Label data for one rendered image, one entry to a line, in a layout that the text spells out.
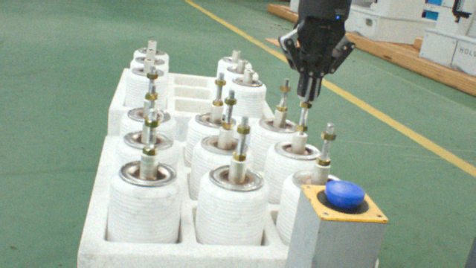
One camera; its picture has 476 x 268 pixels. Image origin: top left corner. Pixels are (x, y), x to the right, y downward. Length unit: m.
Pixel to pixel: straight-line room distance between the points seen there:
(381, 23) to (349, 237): 3.39
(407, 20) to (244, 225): 3.41
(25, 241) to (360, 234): 0.66
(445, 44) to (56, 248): 2.70
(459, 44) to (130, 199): 2.71
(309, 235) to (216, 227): 0.18
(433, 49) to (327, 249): 2.87
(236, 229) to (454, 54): 2.65
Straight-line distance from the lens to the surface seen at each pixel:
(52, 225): 1.03
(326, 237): 0.49
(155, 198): 0.62
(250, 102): 1.16
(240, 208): 0.64
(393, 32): 3.92
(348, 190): 0.51
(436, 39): 3.31
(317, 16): 0.72
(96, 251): 0.63
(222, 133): 0.76
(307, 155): 0.79
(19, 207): 1.10
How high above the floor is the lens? 0.53
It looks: 20 degrees down
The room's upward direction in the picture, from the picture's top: 8 degrees clockwise
